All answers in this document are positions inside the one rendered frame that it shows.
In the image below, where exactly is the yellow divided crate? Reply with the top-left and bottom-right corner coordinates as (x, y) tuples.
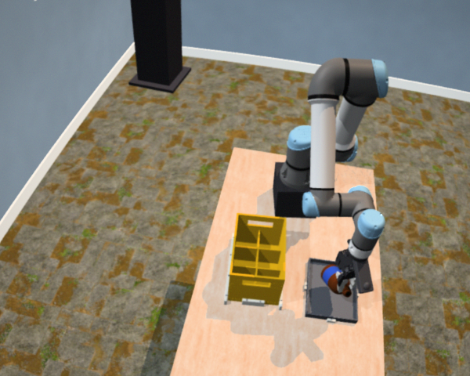
(228, 219), (286, 306)

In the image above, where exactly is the brown glass bottle with blue label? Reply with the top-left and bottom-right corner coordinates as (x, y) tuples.
(321, 264), (352, 298)

